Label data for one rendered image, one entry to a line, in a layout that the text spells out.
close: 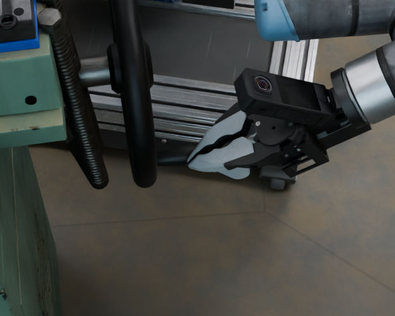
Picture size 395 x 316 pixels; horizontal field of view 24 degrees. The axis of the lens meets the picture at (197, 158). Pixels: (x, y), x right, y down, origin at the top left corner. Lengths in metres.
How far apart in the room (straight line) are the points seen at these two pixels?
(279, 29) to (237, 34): 0.88
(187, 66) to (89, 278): 0.47
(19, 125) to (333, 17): 0.37
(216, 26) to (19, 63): 1.05
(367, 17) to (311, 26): 0.06
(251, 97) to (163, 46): 0.94
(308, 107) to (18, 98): 0.31
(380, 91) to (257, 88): 0.13
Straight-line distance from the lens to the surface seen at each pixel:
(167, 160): 1.10
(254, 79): 0.98
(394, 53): 1.01
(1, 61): 0.92
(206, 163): 1.07
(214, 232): 1.89
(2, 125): 0.98
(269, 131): 1.04
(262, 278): 1.84
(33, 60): 0.92
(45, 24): 0.93
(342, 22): 1.05
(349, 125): 1.06
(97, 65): 1.07
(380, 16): 1.06
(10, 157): 1.30
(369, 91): 1.01
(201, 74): 1.85
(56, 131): 0.98
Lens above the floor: 1.65
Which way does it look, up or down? 56 degrees down
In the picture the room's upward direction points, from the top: straight up
